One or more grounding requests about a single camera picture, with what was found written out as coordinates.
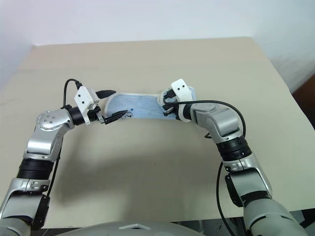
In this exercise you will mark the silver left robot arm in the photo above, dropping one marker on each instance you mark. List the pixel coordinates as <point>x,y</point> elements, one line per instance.
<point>49,120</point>

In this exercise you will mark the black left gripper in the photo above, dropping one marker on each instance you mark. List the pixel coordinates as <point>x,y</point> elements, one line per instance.
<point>93,115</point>

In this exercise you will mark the light blue towel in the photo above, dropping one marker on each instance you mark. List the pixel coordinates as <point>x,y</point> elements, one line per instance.
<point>142,105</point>

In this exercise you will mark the grey rounded robot torso shell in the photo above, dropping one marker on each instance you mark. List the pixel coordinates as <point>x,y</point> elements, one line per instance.
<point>110,228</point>

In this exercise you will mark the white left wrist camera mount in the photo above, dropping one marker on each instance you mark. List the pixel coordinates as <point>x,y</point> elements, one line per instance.
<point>83,98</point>

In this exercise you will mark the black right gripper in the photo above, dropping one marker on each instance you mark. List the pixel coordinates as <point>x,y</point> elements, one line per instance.
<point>171,98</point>

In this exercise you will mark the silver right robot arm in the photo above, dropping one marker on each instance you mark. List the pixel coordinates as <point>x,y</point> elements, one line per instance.
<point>221,118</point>

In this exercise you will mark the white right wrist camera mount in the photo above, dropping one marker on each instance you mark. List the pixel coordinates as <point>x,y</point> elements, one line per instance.
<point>181,88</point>

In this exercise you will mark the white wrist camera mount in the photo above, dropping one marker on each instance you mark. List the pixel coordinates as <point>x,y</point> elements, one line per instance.
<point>83,98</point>
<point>181,88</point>

